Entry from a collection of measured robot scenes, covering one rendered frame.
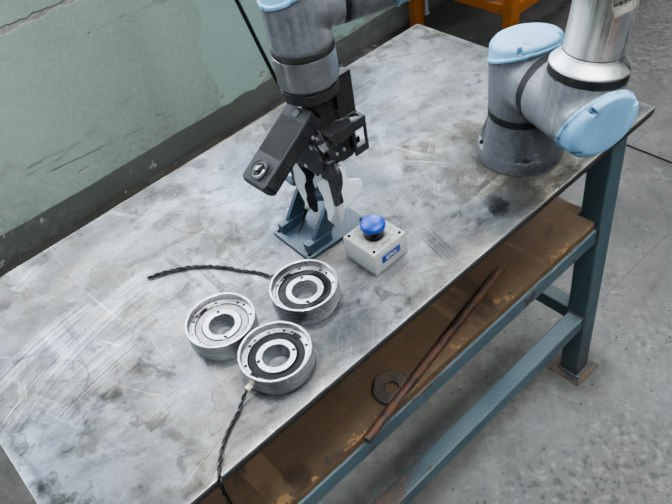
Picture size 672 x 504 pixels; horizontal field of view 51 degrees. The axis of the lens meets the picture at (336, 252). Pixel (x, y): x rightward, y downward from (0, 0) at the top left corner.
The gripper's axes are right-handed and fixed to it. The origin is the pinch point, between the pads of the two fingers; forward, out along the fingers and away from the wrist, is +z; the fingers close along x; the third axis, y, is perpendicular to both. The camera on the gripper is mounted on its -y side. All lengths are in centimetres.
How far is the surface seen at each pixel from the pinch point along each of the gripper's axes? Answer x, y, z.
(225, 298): 10.0, -13.6, 13.2
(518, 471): -14, 31, 96
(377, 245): -1.0, 8.3, 11.8
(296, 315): -1.0, -8.6, 13.2
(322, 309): -3.0, -5.3, 13.3
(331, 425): -2.6, -8.6, 41.3
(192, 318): 10.7, -19.4, 13.3
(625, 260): 4, 106, 96
